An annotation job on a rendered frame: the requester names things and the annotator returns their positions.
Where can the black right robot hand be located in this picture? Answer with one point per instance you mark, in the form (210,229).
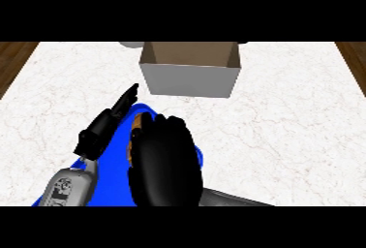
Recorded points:
(164,161)

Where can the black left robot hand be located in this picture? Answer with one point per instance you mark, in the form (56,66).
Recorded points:
(102,129)

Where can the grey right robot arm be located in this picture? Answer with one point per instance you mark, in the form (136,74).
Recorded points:
(229,198)

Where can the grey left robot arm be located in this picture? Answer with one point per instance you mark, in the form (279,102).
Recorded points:
(67,187)

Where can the brown croissant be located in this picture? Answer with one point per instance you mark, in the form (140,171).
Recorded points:
(135,129)

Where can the blue tray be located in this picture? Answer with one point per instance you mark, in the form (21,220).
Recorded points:
(112,180)

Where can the open cardboard box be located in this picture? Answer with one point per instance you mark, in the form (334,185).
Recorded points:
(191,69)

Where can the grey rounded object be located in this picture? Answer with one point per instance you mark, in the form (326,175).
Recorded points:
(130,44)

